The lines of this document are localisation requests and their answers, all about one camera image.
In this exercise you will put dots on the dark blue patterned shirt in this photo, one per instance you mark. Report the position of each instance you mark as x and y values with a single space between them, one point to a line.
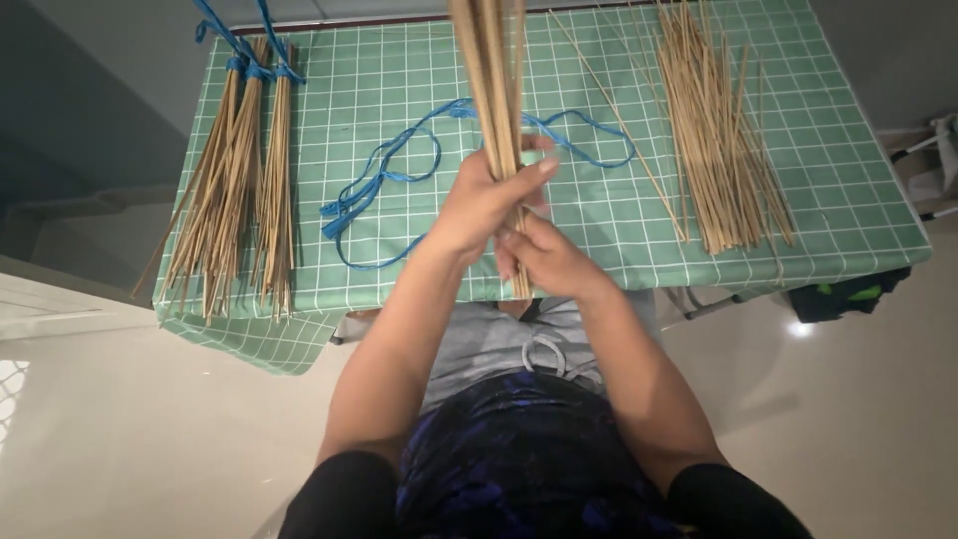
531 464

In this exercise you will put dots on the bundle of bamboo sticks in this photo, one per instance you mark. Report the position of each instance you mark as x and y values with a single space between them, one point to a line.
494 90

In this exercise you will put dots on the white cabinet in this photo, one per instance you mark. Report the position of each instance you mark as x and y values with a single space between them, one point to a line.
52 299

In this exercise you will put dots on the loose pile of bamboo sticks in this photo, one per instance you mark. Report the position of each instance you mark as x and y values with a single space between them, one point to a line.
711 127

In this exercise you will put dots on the person's right hand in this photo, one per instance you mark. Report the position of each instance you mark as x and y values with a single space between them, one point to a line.
550 258

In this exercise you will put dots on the white folding rack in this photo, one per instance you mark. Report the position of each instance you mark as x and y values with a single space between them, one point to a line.
924 161

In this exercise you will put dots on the single long bamboo stick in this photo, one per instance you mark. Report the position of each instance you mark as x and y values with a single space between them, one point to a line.
621 123

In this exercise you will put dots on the small tied stick bundle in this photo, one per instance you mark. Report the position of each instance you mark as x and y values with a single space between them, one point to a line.
277 187

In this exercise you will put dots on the person's right fingers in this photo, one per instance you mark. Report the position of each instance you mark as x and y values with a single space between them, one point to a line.
513 251

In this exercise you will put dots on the person's left hand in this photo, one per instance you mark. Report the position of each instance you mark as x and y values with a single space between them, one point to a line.
479 198

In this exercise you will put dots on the green checked tablecloth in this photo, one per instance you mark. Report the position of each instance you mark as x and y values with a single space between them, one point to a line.
569 135

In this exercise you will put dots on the black and green bag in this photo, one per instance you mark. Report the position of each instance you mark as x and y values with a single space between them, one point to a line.
849 293

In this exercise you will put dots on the large tied stick bundle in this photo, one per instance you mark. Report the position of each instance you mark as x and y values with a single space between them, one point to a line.
217 187

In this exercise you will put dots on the blue raffia tie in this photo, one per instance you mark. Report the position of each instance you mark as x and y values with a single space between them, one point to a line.
278 45
228 41

